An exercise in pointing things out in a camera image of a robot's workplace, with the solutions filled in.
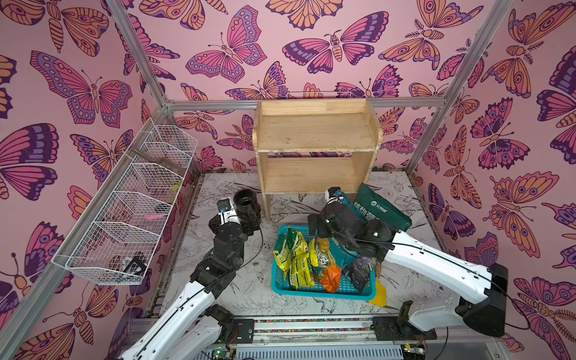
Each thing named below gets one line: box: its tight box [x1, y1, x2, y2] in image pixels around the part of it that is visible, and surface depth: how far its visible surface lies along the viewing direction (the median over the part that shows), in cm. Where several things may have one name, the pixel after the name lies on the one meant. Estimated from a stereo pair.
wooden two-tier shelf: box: [252, 99, 384, 222], surface depth 80 cm
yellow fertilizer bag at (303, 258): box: [285, 226, 319, 290], surface depth 81 cm
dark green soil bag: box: [352, 182, 413, 232], surface depth 77 cm
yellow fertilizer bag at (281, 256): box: [273, 234, 291, 282], surface depth 81 cm
